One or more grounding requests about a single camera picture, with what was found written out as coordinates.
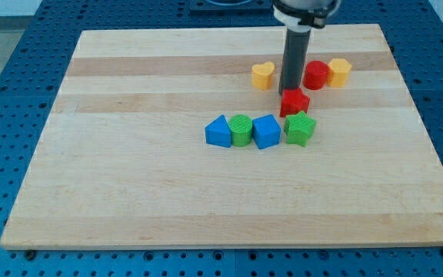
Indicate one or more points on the blue triangle block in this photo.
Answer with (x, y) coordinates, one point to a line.
(218, 132)

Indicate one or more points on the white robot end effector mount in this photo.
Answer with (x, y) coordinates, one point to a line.
(302, 15)

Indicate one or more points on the green star block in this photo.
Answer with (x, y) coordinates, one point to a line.
(299, 128)

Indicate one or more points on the red star block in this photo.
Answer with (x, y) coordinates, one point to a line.
(294, 101)

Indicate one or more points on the yellow heart block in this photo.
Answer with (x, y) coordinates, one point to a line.
(262, 75)

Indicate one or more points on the yellow hexagon block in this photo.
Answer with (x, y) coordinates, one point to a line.
(338, 72)

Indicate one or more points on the green cylinder block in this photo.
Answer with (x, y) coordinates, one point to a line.
(241, 130)

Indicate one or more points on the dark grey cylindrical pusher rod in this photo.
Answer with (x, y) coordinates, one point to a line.
(293, 61)

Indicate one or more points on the light wooden board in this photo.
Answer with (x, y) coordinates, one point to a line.
(122, 162)

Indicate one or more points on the red cylinder block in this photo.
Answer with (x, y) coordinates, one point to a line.
(315, 75)

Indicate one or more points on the blue cube block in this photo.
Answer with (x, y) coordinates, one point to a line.
(266, 131)

